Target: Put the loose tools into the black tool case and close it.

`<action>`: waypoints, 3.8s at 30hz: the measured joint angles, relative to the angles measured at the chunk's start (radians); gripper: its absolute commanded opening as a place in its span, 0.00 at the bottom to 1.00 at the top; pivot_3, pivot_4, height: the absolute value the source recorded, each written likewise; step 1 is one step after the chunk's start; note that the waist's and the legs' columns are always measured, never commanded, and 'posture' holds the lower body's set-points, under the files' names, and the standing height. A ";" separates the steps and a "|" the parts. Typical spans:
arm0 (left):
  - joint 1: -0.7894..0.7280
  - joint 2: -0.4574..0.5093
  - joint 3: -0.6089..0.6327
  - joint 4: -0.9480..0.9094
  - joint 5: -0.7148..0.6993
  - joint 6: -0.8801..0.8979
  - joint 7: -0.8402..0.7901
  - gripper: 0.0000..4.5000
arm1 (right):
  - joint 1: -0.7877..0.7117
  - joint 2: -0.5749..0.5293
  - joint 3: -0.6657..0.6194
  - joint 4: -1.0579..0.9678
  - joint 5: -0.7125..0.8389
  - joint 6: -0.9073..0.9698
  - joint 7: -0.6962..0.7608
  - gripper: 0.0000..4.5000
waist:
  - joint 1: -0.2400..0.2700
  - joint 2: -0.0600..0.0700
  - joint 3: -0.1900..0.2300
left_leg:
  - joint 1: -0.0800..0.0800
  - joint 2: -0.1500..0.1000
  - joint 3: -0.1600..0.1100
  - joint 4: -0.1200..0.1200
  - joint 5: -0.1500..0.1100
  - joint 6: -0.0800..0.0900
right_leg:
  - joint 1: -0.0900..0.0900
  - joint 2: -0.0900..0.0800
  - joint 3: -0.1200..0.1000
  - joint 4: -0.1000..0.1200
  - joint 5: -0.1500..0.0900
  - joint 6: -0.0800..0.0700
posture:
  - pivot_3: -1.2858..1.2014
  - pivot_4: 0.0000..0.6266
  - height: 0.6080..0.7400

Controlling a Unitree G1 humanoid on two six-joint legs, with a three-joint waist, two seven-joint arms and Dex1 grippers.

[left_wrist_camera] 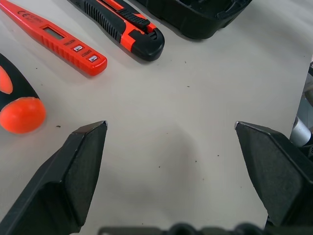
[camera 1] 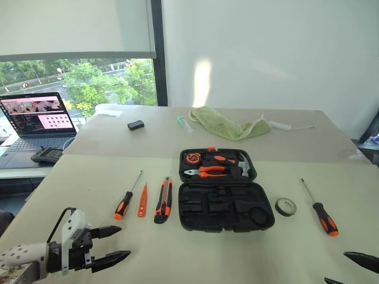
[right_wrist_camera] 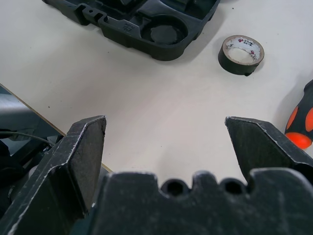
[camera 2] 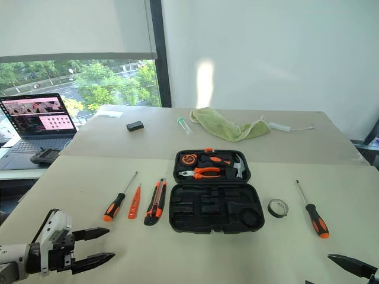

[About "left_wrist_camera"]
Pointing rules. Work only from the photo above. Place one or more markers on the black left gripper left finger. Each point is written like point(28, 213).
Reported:
point(61, 186)

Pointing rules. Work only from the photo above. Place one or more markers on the silver robot body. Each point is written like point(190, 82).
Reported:
point(301, 132)

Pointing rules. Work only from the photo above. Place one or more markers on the orange voltage tester pen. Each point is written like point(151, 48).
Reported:
point(61, 46)

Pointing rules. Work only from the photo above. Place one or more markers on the black orange screwdriver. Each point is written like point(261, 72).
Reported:
point(22, 115)

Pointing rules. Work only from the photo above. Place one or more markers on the orange black utility knife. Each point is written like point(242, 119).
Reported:
point(117, 22)

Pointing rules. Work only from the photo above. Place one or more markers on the black plastic tool case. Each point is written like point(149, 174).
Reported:
point(195, 17)

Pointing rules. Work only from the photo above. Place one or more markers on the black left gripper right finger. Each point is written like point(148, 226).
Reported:
point(276, 176)

